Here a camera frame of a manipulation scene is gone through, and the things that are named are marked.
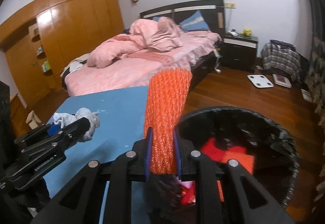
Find dark nightstand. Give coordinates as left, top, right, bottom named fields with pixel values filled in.
left=220, top=35, right=258, bottom=72

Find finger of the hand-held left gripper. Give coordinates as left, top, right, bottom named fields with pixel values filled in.
left=14, top=124, right=61, bottom=148
left=22, top=117, right=90, bottom=158

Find white booklet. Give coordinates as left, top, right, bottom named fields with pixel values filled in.
left=301, top=89, right=313, bottom=103

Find orange foam net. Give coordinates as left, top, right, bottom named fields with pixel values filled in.
left=143, top=67, right=193, bottom=175

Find wooden wardrobe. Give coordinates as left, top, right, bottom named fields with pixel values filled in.
left=0, top=0, right=125, bottom=108

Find blue table cloth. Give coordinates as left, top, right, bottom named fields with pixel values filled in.
left=43, top=85, right=150, bottom=224

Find pink plush blanket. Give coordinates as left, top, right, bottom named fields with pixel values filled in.
left=129, top=17, right=183, bottom=52

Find black bin liner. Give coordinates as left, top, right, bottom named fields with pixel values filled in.
left=178, top=112, right=295, bottom=204

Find white red book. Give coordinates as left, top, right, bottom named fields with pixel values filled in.
left=273, top=74, right=292, bottom=88

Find dark patterned curtain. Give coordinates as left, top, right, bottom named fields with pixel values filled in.
left=295, top=0, right=325, bottom=204

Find plaid cloth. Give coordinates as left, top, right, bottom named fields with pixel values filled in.
left=261, top=42, right=301, bottom=82

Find bed with pink sheet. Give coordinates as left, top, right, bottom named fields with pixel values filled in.
left=61, top=0, right=225, bottom=99

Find white beige clothes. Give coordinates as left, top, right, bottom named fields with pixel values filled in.
left=62, top=53, right=94, bottom=77

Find large blue pillow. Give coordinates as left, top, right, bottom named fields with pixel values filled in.
left=180, top=11, right=211, bottom=31

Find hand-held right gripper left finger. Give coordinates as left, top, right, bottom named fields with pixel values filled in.
left=30, top=126, right=153, bottom=224

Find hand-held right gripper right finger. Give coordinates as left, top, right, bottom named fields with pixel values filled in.
left=174, top=130, right=295, bottom=224

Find pink duvet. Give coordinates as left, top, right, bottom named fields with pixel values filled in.
left=88, top=35, right=143, bottom=68

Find dark jacket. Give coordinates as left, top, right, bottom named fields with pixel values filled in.
left=270, top=39, right=296, bottom=49

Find small wooden stool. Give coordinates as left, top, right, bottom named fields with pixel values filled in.
left=26, top=110, right=42, bottom=129

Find white grey cloth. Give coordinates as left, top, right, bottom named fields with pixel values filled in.
left=54, top=108, right=100, bottom=142

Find black trash bin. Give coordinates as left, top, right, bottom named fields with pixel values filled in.
left=175, top=106, right=300, bottom=209

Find white bathroom scale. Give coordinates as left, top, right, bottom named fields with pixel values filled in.
left=247, top=75, right=275, bottom=88

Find black object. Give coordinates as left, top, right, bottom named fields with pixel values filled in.
left=0, top=81, right=12, bottom=163

